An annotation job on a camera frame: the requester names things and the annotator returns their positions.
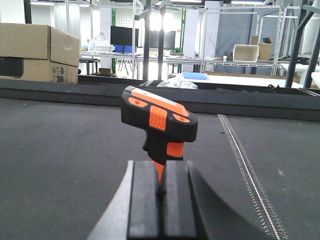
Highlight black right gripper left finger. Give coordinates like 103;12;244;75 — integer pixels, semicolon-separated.
87;160;160;240

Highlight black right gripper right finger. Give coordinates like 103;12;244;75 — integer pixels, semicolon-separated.
161;160;271;240

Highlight orange black barcode scanner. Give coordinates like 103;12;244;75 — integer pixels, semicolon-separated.
121;86;198;180

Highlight small brown cardboard box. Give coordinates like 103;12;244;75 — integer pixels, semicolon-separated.
251;36;272;60

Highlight large stacked cardboard box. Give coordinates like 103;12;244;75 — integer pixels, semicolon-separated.
0;23;80;84

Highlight crumpled plastic bag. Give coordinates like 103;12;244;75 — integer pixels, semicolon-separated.
157;77;198;90

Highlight blue flat tray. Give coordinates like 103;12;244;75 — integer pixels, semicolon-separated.
182;72;209;80

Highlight white plastic bin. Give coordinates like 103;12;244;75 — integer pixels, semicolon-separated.
233;44;260;63

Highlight white plastic basket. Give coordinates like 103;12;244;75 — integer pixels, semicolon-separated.
88;39;115;53

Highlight black computer monitor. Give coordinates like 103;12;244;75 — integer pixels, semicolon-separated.
110;26;133;46

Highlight black conveyor side rail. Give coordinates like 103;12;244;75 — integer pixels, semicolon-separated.
0;75;320;122

